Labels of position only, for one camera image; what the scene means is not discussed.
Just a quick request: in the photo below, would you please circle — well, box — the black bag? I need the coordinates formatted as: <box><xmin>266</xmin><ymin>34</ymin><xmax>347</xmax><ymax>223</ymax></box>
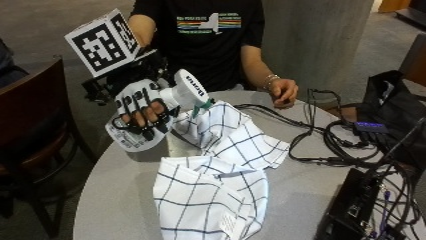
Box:
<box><xmin>355</xmin><ymin>69</ymin><xmax>426</xmax><ymax>169</ymax></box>

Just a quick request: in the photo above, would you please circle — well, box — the coiled black cable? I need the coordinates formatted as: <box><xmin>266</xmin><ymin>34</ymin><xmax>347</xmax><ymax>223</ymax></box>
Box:
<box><xmin>287</xmin><ymin>119</ymin><xmax>383</xmax><ymax>168</ymax></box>

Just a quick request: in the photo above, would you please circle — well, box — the dark wooden chair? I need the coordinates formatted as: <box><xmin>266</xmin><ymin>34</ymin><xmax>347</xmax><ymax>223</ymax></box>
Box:
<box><xmin>0</xmin><ymin>55</ymin><xmax>99</xmax><ymax>240</ymax></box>

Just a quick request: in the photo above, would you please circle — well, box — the thick black cable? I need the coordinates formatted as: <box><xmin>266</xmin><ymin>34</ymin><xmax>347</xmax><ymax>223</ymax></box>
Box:
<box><xmin>231</xmin><ymin>103</ymin><xmax>328</xmax><ymax>133</ymax></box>

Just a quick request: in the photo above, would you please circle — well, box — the silver bracelet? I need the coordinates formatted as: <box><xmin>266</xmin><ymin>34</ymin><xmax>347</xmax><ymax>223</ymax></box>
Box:
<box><xmin>262</xmin><ymin>73</ymin><xmax>282</xmax><ymax>92</ymax></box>

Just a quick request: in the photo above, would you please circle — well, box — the dark blue garment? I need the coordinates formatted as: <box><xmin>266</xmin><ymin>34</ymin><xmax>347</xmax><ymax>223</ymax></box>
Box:
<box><xmin>0</xmin><ymin>37</ymin><xmax>30</xmax><ymax>89</ymax></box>

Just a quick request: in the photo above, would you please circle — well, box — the brown chair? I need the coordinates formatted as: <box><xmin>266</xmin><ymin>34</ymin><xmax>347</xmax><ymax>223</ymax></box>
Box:
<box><xmin>396</xmin><ymin>32</ymin><xmax>426</xmax><ymax>88</ymax></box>

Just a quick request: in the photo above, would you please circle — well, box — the purple cable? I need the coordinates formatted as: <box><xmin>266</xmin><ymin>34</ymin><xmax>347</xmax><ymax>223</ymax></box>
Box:
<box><xmin>369</xmin><ymin>189</ymin><xmax>393</xmax><ymax>240</ymax></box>

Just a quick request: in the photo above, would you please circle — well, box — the black glove wrist mount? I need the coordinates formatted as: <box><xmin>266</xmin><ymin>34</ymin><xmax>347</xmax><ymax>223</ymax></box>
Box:
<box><xmin>79</xmin><ymin>49</ymin><xmax>171</xmax><ymax>105</ymax></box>

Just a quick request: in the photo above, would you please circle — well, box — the black electronics box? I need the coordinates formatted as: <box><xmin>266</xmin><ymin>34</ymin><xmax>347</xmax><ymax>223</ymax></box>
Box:
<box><xmin>315</xmin><ymin>167</ymin><xmax>388</xmax><ymax>240</ymax></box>

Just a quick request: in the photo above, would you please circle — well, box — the tangle of black cables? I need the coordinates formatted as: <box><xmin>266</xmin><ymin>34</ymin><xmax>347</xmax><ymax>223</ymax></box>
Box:
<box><xmin>360</xmin><ymin>114</ymin><xmax>426</xmax><ymax>240</ymax></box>

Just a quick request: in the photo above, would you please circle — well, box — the white plastic bottle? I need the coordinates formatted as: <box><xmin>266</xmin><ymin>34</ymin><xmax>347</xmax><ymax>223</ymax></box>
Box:
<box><xmin>103</xmin><ymin>68</ymin><xmax>210</xmax><ymax>154</ymax></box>

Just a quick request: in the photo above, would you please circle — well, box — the black printed t-shirt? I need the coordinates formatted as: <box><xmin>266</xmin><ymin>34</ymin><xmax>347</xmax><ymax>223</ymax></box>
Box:
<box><xmin>130</xmin><ymin>0</ymin><xmax>266</xmax><ymax>93</ymax></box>

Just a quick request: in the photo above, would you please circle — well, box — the white checked cloth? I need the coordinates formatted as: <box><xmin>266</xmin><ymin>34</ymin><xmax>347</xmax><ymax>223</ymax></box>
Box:
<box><xmin>170</xmin><ymin>99</ymin><xmax>290</xmax><ymax>171</ymax></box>
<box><xmin>151</xmin><ymin>155</ymin><xmax>270</xmax><ymax>240</ymax></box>

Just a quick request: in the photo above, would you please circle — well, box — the blue usb hub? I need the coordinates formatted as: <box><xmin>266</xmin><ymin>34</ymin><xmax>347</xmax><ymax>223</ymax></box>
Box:
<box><xmin>351</xmin><ymin>121</ymin><xmax>389</xmax><ymax>135</ymax></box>

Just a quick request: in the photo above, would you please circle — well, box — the thin black cable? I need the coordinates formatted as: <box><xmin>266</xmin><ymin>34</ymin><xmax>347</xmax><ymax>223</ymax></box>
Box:
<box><xmin>304</xmin><ymin>87</ymin><xmax>343</xmax><ymax>128</ymax></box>

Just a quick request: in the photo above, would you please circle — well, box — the white marker cube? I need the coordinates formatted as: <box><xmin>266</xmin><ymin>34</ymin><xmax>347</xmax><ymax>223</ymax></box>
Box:
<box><xmin>63</xmin><ymin>8</ymin><xmax>141</xmax><ymax>78</ymax></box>

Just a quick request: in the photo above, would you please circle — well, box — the grey concrete column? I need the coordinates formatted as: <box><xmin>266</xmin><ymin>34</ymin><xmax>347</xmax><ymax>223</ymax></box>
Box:
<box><xmin>259</xmin><ymin>0</ymin><xmax>375</xmax><ymax>98</ymax></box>

